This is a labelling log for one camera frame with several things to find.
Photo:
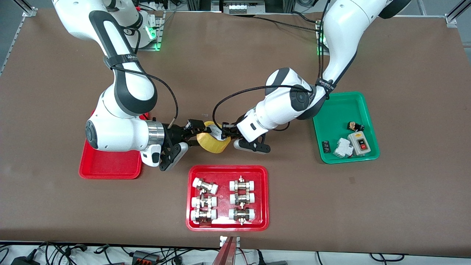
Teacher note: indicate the white circuit breaker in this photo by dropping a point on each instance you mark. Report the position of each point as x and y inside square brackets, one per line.
[343, 148]

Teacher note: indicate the metal valve white caps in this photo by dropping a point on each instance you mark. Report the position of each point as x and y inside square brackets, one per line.
[241, 214]
[204, 202]
[205, 186]
[203, 215]
[242, 198]
[242, 185]

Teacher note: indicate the small black terminal block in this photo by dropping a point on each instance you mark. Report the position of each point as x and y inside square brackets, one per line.
[326, 146]

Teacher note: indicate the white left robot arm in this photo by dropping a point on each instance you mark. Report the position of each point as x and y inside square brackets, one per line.
[342, 33]

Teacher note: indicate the reddish metal bar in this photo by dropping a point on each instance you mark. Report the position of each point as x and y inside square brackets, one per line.
[225, 255]

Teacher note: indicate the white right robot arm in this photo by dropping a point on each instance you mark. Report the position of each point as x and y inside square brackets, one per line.
[110, 136]

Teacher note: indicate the black power adapter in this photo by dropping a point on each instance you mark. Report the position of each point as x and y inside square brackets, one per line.
[24, 261]

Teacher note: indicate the aluminium frame post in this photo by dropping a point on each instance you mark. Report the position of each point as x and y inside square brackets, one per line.
[195, 4]

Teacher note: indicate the aluminium table edge rail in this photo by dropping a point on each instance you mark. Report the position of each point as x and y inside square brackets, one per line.
[16, 38]

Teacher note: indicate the silver metal bracket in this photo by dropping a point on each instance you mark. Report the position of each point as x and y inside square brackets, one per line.
[222, 243]

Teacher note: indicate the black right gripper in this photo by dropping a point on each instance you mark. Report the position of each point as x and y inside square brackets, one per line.
[175, 133]

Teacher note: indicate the grey switch box red button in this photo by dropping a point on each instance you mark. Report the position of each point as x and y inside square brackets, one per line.
[358, 144]

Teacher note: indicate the green plastic tray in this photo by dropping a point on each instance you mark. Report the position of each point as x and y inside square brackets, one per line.
[338, 110]

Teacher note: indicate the yellow tape roll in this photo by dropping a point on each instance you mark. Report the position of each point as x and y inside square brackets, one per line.
[211, 147]

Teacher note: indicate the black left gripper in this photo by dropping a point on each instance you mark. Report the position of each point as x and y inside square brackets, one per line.
[232, 130]

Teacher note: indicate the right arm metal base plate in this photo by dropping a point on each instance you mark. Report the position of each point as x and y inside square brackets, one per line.
[159, 36]

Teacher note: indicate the aluminium corner bracket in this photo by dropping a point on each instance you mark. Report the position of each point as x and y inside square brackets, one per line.
[452, 21]
[30, 11]

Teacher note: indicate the red tray holding valves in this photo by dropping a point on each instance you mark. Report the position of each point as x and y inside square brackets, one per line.
[223, 198]

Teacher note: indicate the empty red plastic tray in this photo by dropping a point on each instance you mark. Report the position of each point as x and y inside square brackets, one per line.
[110, 165]

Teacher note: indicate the small black brown component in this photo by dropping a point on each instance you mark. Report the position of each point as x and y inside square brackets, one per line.
[354, 126]

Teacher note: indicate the white power strip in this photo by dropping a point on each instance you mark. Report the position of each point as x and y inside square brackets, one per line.
[244, 8]

